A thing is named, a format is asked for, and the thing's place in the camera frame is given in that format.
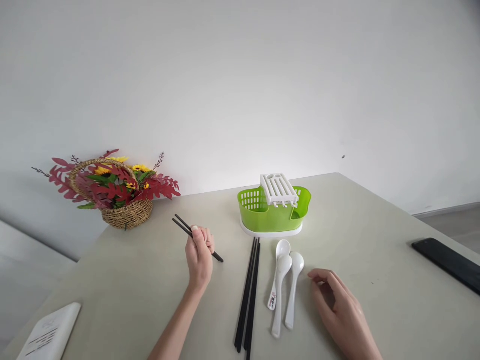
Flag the person's right hand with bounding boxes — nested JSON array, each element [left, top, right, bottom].
[[307, 268, 370, 340]]

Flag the person's left hand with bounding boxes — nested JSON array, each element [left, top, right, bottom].
[[185, 224, 217, 292]]

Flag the black chopstick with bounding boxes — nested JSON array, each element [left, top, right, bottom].
[[172, 218, 195, 240], [246, 243, 262, 360], [174, 214, 225, 263], [234, 237, 257, 349], [236, 236, 260, 354], [243, 242, 261, 353]]

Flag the green plastic cutlery holder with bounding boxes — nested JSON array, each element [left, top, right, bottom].
[[236, 185, 313, 230]]

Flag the white holder drip tray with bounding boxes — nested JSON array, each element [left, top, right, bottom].
[[239, 216, 304, 238]]

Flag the white spoon with red print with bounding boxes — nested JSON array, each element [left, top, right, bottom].
[[266, 239, 292, 311]]

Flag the woven wicker basket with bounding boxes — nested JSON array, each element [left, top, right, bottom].
[[68, 158, 154, 231]]

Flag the white slotted cutlery rack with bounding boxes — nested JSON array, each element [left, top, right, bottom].
[[260, 173, 302, 209]]

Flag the artificial red and yellow flowers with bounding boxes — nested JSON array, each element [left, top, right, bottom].
[[30, 148, 182, 212]]

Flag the black smartphone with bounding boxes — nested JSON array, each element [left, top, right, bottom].
[[411, 237, 480, 296]]

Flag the white rectangular box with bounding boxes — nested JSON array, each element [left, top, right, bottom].
[[16, 302, 83, 360]]

